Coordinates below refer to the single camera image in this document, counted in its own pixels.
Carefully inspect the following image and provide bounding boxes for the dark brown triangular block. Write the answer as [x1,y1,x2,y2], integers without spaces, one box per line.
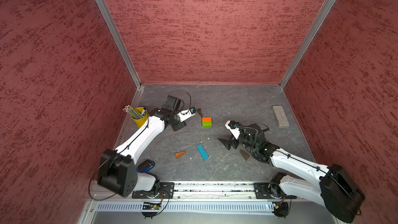
[197,108,203,118]

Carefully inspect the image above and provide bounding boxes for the green rectangular block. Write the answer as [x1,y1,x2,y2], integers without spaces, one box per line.
[202,121,212,128]

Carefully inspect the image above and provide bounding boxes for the orange rectangular block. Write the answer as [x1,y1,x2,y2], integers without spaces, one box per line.
[202,117,212,122]

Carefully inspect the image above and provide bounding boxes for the orange triangular block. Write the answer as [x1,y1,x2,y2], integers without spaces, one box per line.
[175,151,187,159]

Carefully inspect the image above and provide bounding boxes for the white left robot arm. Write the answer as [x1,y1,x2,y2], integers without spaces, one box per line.
[97,95,197,197]

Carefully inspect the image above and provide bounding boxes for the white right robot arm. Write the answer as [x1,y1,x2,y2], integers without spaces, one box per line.
[219,120,365,224]

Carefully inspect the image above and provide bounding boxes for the brown triangular block right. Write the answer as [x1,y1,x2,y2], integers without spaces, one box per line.
[239,150,250,161]

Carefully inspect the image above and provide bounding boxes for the teal flat block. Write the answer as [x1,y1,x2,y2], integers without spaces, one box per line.
[197,145,209,160]

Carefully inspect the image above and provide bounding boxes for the yellow pen cup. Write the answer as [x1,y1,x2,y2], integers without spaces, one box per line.
[133,107,148,128]

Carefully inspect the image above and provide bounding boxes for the grey whiteboard eraser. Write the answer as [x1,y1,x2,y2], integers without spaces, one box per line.
[272,105,290,128]

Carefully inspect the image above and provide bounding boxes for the bundle of pencils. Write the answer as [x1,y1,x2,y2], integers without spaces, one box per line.
[123,105,144,120]

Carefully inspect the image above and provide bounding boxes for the blue stapler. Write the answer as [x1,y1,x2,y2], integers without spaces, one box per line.
[136,159,155,173]

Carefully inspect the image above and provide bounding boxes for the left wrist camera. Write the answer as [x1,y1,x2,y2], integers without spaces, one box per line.
[178,107,197,122]

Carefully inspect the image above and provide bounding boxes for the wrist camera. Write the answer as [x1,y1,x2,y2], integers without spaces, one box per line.
[225,120,243,140]
[178,107,197,122]

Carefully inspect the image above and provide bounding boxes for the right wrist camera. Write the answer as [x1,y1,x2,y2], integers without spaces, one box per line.
[225,120,243,140]

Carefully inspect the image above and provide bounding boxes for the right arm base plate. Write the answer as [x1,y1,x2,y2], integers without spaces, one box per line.
[254,183,297,201]

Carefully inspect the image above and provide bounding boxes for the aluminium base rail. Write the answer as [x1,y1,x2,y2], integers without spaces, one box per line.
[88,180,312,202]

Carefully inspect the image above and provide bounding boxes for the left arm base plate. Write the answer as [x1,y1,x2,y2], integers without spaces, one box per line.
[131,182,175,200]

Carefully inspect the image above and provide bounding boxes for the perforated cable duct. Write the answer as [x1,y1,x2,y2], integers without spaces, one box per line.
[95,201,274,215]

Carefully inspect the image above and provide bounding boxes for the aluminium corner post left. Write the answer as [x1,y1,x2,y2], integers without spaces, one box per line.
[95,0,142,90]

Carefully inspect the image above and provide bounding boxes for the aluminium corner post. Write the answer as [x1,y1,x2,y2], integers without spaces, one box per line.
[279,0,336,90]
[95,0,142,90]

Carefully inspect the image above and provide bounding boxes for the aluminium corner post right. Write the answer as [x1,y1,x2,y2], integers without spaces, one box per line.
[279,0,336,90]

